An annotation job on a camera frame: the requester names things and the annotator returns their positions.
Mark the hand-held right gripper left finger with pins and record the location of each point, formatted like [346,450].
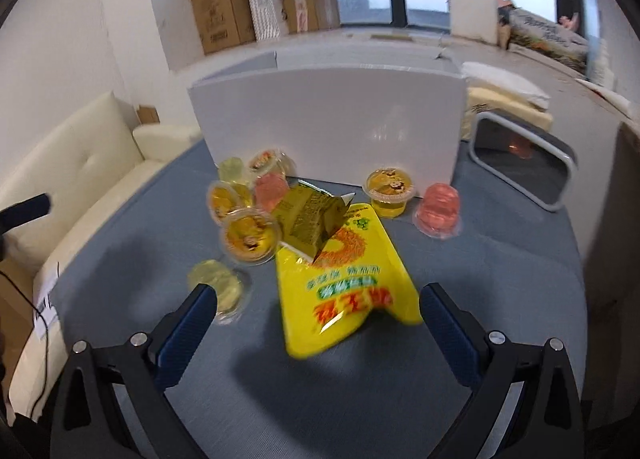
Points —
[187,329]

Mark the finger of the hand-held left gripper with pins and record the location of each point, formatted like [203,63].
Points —
[25,211]

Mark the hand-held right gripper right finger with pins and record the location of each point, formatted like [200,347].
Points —
[450,334]

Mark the pale green jelly cup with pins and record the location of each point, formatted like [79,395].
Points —
[220,284]
[232,171]

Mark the yellow snack bag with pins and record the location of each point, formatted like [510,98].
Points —
[345,289]

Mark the pink jelly cup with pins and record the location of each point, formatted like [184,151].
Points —
[270,191]
[439,211]

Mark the dark brown snack packet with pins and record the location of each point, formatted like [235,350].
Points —
[305,219]

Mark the white storage box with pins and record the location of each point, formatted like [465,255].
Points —
[325,124]

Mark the cream sofa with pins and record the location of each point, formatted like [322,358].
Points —
[75,179]

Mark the white paper label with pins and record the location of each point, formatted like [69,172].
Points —
[46,311]

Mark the cardboard piece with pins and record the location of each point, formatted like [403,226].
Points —
[147,115]

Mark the stack of cream foam sheets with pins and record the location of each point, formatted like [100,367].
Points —
[500,94]

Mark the tall cardboard box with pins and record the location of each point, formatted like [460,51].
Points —
[220,9]

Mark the long printed box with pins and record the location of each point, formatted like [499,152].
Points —
[547,39]

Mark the white foam box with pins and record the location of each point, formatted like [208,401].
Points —
[472,16]

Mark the pink toy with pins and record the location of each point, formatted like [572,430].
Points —
[570,21]

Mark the small cardboard box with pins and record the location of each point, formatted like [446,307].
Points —
[327,9]
[297,9]

